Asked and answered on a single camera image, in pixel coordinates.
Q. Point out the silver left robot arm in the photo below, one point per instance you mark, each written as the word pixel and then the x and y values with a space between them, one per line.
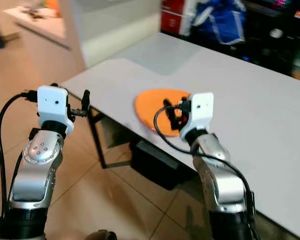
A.
pixel 31 175

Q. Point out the black metal table frame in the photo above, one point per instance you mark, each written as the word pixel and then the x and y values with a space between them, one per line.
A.
pixel 95 145

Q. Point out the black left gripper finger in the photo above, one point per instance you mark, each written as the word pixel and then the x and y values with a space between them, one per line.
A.
pixel 86 99

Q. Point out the blue bag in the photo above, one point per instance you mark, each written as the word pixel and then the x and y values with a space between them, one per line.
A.
pixel 219 20

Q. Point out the grey robot foot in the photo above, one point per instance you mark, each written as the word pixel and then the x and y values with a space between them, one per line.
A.
pixel 101 235

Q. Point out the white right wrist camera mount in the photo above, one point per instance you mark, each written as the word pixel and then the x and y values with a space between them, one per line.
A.
pixel 200 111

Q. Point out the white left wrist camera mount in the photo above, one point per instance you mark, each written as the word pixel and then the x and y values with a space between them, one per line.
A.
pixel 52 106

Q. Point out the orange item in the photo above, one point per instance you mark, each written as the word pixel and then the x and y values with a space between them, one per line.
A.
pixel 52 4

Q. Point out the black crate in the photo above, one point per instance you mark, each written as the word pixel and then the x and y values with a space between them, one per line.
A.
pixel 157 162

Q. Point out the dark shelf unit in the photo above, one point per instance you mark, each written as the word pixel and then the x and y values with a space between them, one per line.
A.
pixel 279 45

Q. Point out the orange oval placemat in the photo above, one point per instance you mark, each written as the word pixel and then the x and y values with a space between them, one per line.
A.
pixel 150 107

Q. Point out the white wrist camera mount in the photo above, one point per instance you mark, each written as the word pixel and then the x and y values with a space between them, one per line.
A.
pixel 200 111
pixel 52 106

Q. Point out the white sideboard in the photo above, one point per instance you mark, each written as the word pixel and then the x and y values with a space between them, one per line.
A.
pixel 40 27

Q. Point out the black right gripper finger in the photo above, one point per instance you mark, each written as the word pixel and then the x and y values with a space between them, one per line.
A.
pixel 169 108
pixel 182 100

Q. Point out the red box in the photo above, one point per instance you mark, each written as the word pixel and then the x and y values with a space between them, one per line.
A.
pixel 174 17

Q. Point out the white counter block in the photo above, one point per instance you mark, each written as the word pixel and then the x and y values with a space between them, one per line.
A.
pixel 115 30

